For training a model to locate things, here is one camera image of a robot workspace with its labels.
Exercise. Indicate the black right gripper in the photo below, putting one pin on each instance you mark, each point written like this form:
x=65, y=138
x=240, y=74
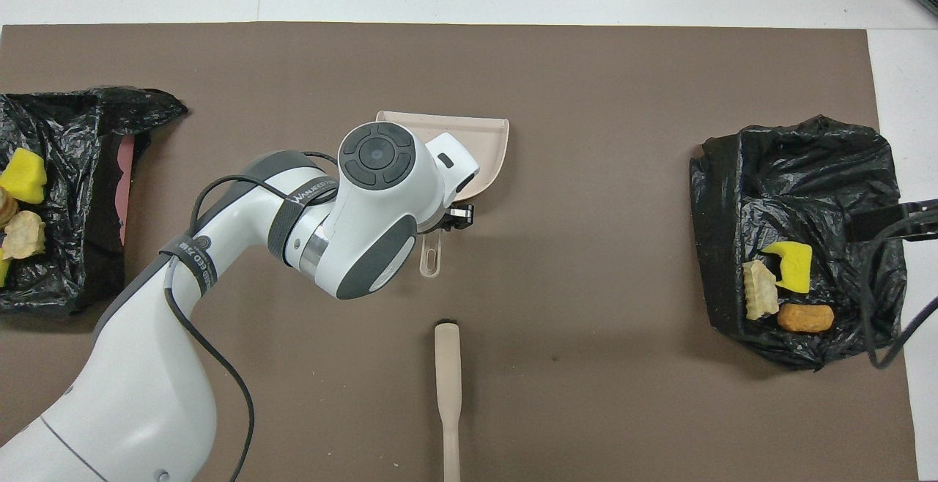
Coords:
x=925, y=218

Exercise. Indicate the beige plastic dustpan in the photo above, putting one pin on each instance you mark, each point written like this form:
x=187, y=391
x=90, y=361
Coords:
x=484, y=145

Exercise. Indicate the yellow green sponge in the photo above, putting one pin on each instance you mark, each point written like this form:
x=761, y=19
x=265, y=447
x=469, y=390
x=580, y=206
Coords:
x=791, y=266

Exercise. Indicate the brown fried nugget piece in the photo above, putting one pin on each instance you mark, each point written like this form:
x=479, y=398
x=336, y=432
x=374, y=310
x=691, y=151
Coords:
x=806, y=318

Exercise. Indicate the striped beige pastry piece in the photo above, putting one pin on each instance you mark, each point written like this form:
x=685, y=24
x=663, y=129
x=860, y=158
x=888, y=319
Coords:
x=760, y=291

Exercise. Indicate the beige brush black bristles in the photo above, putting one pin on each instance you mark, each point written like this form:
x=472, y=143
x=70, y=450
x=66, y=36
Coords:
x=447, y=372

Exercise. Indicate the large yellow sponge piece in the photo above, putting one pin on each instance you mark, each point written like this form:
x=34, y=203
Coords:
x=26, y=174

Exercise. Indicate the pale beige piece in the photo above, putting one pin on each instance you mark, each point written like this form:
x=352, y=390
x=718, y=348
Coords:
x=23, y=236

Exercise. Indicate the small yellow sponge piece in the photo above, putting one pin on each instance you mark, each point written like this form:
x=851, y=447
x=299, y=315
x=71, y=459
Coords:
x=3, y=271

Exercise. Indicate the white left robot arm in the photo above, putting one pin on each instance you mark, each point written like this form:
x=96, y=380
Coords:
x=374, y=196

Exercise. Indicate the black bag lined bin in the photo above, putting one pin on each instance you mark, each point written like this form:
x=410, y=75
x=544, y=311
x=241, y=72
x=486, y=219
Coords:
x=806, y=174

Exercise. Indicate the pink plastic bin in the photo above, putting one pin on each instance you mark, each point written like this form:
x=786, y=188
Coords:
x=126, y=174

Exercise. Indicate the black bin bag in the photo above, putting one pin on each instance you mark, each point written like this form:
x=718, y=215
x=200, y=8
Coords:
x=73, y=152

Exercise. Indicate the brown table mat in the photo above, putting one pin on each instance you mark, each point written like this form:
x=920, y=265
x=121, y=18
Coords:
x=469, y=72

